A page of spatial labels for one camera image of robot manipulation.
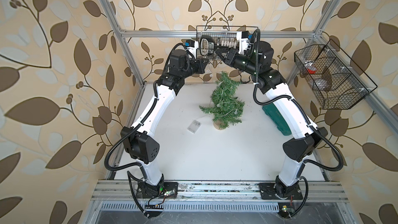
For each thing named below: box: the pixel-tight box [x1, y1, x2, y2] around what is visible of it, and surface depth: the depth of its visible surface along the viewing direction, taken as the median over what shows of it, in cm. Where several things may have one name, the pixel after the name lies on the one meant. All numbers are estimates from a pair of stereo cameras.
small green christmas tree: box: [199, 71, 245, 131], surface depth 77 cm
